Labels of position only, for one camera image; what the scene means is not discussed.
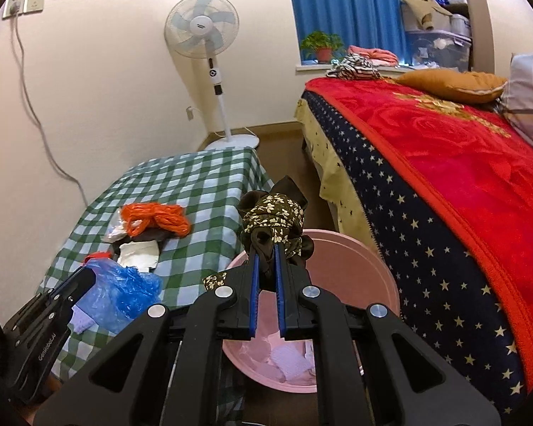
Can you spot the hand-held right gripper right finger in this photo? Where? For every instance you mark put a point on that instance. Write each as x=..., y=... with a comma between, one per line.
x=280, y=295

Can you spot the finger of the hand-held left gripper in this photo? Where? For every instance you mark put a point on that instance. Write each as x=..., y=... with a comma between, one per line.
x=49, y=348
x=73, y=286

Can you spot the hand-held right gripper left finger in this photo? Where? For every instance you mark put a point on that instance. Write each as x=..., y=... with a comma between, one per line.
x=254, y=295

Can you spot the red plastic wrapper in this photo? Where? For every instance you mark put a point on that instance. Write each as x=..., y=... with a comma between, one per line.
x=98, y=256

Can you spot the blue plastic bag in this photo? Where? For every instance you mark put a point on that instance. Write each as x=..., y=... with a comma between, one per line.
x=120, y=293

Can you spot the pink plastic basin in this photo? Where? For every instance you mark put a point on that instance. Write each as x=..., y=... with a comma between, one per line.
x=359, y=275

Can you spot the brown floral cloth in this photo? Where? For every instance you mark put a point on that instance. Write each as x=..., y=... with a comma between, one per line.
x=273, y=213

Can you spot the orange plastic bag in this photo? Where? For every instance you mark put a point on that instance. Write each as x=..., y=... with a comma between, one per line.
x=155, y=215

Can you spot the pale purple tissue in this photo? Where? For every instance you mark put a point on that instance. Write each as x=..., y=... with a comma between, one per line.
x=81, y=321

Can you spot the pale purple textured cloth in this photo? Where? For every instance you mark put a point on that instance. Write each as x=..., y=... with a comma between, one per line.
x=288, y=359

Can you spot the clear plastic wrapper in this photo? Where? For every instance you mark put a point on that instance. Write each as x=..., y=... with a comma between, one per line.
x=115, y=230

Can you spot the dark brown wrapper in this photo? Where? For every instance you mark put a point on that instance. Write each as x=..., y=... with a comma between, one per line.
x=149, y=234

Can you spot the green checked tablecloth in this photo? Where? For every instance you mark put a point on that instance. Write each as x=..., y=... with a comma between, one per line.
x=182, y=186

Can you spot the yellow bed skirt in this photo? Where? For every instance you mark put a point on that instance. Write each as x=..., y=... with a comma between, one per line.
x=333, y=173

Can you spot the navy star bed sheet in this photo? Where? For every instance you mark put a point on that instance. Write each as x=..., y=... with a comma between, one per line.
x=417, y=239

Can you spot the white fan plug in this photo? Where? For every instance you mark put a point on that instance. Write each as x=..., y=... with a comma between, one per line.
x=189, y=113

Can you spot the bed with red blanket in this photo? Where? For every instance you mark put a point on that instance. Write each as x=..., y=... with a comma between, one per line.
x=462, y=164

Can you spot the black white striped cloth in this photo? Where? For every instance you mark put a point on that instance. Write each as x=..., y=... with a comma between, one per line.
x=353, y=69

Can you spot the green potted plant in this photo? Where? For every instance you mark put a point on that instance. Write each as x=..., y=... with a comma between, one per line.
x=322, y=46

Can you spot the pink folded clothes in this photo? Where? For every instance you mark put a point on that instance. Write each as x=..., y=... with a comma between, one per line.
x=373, y=54

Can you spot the orange pillow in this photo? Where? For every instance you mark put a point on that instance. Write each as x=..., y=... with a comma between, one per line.
x=453, y=84

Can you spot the white standing fan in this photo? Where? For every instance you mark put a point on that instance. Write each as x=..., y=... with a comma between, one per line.
x=202, y=24

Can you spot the clear plastic storage box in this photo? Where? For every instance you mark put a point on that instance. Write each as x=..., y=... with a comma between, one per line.
x=444, y=51

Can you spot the blue curtain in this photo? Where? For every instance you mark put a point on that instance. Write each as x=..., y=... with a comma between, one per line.
x=359, y=9

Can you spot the grey plaid pillow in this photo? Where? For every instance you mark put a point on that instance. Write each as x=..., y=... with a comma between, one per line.
x=528, y=93

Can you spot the tan jacket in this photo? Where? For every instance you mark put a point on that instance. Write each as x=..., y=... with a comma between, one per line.
x=419, y=6

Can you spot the grey lidded container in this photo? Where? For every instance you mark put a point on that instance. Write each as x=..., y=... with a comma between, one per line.
x=459, y=24

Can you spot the beige bookshelf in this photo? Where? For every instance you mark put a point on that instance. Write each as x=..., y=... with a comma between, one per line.
x=479, y=9

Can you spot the white wall socket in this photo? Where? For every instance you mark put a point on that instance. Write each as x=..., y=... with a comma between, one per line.
x=14, y=6
x=34, y=1

